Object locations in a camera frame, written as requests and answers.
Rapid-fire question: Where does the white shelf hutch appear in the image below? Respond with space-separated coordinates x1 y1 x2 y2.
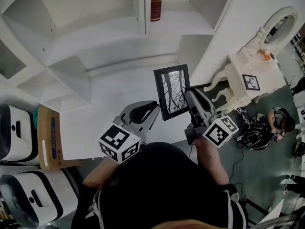
0 0 239 112

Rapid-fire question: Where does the person's black shirt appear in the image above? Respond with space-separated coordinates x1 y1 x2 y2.
71 142 248 229

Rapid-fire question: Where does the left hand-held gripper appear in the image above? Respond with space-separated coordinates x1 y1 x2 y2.
99 100 160 164

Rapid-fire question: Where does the red book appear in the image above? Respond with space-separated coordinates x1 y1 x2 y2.
150 0 164 22

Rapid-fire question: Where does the person's left forearm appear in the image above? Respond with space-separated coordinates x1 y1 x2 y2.
82 156 120 189

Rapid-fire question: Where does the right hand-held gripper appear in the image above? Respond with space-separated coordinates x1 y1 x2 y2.
185 88 240 149

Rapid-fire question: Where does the person's right forearm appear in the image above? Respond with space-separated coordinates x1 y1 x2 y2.
194 137 230 186

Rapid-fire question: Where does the cardboard box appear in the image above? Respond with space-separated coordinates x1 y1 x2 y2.
37 105 84 171

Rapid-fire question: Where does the black backpack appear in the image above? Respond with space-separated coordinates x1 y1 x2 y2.
237 124 273 150

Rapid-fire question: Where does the white and black machine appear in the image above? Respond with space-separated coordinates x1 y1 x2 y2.
0 170 79 229
0 104 40 163

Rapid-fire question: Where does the teal round object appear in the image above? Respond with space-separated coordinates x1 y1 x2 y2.
32 106 40 131

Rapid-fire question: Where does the black floor cable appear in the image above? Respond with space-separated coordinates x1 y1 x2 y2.
228 146 245 178

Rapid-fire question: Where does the cream dressing table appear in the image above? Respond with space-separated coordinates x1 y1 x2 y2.
203 46 286 112

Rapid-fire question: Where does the small framed picture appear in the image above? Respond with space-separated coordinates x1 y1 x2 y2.
242 74 261 91

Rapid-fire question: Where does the white shelf compartment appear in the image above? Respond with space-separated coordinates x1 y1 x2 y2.
144 0 239 35

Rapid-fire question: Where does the oval vanity mirror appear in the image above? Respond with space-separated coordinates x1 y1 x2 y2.
256 5 298 54

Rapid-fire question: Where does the black picture frame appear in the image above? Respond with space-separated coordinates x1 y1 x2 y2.
153 64 191 122

